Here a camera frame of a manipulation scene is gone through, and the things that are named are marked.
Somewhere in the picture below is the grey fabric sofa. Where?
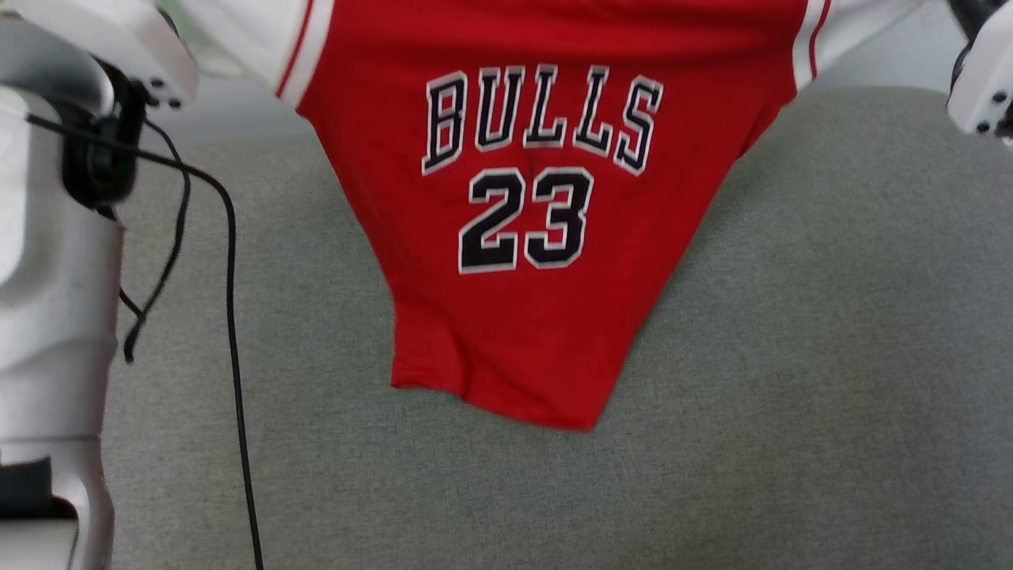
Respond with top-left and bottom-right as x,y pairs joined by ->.
101,85 -> 1013,570

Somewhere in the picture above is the red Bulls 23 jersey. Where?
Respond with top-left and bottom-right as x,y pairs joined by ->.
157,0 -> 928,433

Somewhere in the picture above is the black cable teal plug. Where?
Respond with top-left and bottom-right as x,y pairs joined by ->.
26,113 -> 265,570

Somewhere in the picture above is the thin black cable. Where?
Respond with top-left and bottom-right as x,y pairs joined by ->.
119,117 -> 193,366

